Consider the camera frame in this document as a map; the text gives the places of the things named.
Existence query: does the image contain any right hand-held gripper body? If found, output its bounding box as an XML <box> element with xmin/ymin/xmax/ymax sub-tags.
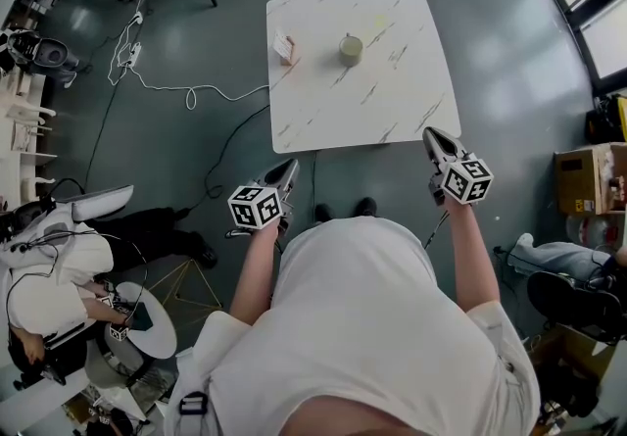
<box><xmin>428</xmin><ymin>153</ymin><xmax>495</xmax><ymax>208</ymax></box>

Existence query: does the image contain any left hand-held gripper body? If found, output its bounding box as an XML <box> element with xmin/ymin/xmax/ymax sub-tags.
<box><xmin>227</xmin><ymin>182</ymin><xmax>296</xmax><ymax>235</ymax></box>

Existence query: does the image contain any beige cup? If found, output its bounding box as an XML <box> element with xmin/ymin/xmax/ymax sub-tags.
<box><xmin>338</xmin><ymin>31</ymin><xmax>364</xmax><ymax>68</ymax></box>

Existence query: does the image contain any yellow-green star wand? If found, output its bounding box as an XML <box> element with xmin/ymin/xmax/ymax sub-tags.
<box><xmin>348</xmin><ymin>12</ymin><xmax>391</xmax><ymax>51</ymax></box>

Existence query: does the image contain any person's right forearm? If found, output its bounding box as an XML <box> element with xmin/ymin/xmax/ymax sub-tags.
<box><xmin>444</xmin><ymin>201</ymin><xmax>502</xmax><ymax>315</ymax></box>

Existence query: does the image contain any person's left forearm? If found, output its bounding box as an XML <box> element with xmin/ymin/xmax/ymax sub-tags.
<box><xmin>228</xmin><ymin>225</ymin><xmax>283</xmax><ymax>326</ymax></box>

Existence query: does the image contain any person's right black shoe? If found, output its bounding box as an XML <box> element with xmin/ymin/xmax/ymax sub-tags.
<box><xmin>353</xmin><ymin>196</ymin><xmax>378</xmax><ymax>218</ymax></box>

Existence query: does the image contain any brown cardboard box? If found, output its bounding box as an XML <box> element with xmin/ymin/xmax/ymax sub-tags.
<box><xmin>554</xmin><ymin>142</ymin><xmax>627</xmax><ymax>218</ymax></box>

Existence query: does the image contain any yellow and black case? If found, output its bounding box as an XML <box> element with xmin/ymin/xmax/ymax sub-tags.
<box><xmin>585</xmin><ymin>94</ymin><xmax>627</xmax><ymax>144</ymax></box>

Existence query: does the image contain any white and gray chair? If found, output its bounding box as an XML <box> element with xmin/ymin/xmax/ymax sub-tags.
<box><xmin>48</xmin><ymin>183</ymin><xmax>136</xmax><ymax>224</ymax></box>

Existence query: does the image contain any person's white shirt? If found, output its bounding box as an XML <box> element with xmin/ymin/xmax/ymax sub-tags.
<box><xmin>164</xmin><ymin>216</ymin><xmax>543</xmax><ymax>436</ymax></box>

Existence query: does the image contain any round white table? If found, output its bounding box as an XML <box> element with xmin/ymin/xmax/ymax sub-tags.
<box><xmin>103</xmin><ymin>280</ymin><xmax>178</xmax><ymax>361</ymax></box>

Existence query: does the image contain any black box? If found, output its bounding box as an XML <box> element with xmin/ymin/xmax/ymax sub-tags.
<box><xmin>124</xmin><ymin>301</ymin><xmax>156</xmax><ymax>332</ymax></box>

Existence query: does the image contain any pale wooden rack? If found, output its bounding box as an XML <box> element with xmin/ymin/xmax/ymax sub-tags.
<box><xmin>0</xmin><ymin>66</ymin><xmax>58</xmax><ymax>195</ymax></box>

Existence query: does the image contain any black cable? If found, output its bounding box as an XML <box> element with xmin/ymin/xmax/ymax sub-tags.
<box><xmin>82</xmin><ymin>64</ymin><xmax>129</xmax><ymax>193</ymax></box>
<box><xmin>188</xmin><ymin>103</ymin><xmax>271</xmax><ymax>213</ymax></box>

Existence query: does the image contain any right hand-held gripper cable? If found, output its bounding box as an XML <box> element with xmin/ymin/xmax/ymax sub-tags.
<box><xmin>421</xmin><ymin>209</ymin><xmax>451</xmax><ymax>250</ymax></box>

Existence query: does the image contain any yellow wire frame stand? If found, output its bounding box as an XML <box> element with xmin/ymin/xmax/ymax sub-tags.
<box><xmin>146</xmin><ymin>257</ymin><xmax>222</xmax><ymax>312</ymax></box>

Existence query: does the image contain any white power strip with cable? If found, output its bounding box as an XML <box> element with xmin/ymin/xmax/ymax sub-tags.
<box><xmin>106</xmin><ymin>10</ymin><xmax>271</xmax><ymax>111</ymax></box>

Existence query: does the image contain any black strap buckle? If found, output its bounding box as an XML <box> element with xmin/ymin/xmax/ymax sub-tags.
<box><xmin>178</xmin><ymin>390</ymin><xmax>210</xmax><ymax>416</ymax></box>

